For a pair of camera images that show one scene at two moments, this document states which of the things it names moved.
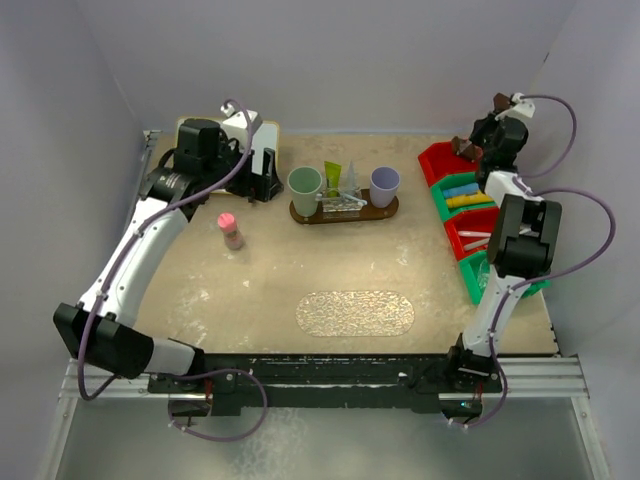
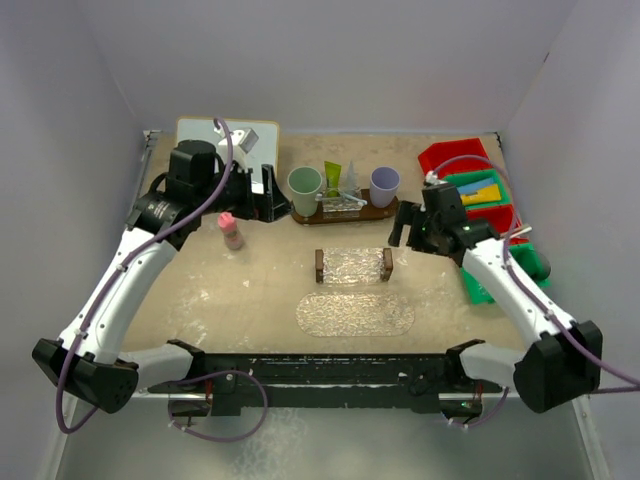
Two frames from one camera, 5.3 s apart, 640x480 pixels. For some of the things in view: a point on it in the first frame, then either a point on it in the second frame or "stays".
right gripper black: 480,125 → 405,216
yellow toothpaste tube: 467,200 stays
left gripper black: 261,188 → 267,206
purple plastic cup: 384,186 stays
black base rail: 334,383 stays
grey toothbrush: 359,201 → 320,197
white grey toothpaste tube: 351,180 stays
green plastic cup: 304,183 stays
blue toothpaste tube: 462,189 stays
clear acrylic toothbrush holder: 341,203 stays
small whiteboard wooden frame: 267,136 stays
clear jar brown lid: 501,101 → 354,265
